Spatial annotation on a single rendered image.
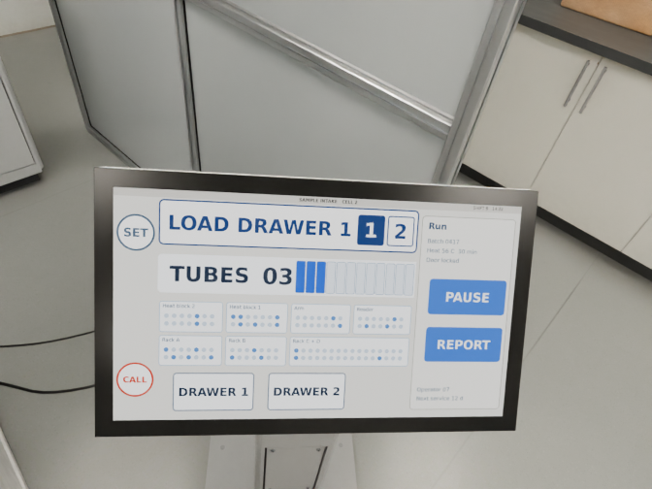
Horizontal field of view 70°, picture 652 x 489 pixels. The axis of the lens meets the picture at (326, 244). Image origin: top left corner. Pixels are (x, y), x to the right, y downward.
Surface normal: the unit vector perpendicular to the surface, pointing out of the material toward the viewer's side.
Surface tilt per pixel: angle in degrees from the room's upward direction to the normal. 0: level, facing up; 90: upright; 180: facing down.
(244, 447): 5
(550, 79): 90
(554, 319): 0
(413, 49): 90
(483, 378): 50
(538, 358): 0
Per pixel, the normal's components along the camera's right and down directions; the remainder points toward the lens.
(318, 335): 0.12, 0.11
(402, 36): -0.68, 0.47
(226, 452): 0.03, -0.69
